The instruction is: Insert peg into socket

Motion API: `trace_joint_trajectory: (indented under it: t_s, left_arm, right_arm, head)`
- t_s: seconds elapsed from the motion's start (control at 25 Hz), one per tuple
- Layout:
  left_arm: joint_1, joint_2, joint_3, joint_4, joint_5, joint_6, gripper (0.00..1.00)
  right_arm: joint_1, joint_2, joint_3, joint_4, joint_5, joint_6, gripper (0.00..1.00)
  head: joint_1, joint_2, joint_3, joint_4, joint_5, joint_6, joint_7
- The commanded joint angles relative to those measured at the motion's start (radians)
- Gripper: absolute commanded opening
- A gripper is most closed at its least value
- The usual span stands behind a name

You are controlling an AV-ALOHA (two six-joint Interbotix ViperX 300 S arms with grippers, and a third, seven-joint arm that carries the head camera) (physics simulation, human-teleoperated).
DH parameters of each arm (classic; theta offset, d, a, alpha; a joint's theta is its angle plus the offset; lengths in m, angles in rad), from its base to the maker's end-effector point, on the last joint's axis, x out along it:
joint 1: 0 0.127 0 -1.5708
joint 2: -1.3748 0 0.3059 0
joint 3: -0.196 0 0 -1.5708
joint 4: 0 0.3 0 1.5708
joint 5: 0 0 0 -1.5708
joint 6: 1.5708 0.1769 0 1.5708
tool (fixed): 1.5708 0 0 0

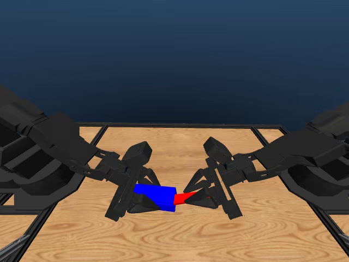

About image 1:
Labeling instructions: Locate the blue hollow socket block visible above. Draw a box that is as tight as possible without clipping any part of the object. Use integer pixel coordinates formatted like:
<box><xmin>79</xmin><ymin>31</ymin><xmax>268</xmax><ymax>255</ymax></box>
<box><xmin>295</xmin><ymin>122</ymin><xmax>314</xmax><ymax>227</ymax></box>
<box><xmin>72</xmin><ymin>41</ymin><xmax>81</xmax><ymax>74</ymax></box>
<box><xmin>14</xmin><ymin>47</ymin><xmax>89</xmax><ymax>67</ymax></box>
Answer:
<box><xmin>133</xmin><ymin>183</ymin><xmax>178</xmax><ymax>212</ymax></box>

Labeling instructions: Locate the black table frame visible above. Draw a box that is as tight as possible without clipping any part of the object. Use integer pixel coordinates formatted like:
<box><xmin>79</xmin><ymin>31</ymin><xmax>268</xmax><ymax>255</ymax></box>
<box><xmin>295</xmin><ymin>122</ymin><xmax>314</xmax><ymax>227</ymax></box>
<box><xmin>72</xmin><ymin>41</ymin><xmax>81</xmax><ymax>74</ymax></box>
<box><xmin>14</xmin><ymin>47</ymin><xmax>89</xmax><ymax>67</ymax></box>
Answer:
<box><xmin>0</xmin><ymin>121</ymin><xmax>349</xmax><ymax>262</ymax></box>

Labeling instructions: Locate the gray metal strut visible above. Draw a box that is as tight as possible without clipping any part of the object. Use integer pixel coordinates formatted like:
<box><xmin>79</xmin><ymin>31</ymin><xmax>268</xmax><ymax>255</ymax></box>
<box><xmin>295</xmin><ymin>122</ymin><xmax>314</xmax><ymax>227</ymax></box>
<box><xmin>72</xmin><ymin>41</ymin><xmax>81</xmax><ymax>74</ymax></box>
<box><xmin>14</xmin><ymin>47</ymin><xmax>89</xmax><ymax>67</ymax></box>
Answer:
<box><xmin>0</xmin><ymin>234</ymin><xmax>29</xmax><ymax>262</ymax></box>

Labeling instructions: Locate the thin red peg bar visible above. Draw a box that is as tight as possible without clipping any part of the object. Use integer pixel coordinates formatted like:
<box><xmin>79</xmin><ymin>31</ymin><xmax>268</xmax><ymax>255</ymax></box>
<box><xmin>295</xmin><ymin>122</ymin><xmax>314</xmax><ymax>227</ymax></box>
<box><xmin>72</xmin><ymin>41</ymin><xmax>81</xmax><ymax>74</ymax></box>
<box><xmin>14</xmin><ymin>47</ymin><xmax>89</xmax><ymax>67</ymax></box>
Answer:
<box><xmin>173</xmin><ymin>191</ymin><xmax>211</xmax><ymax>206</ymax></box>

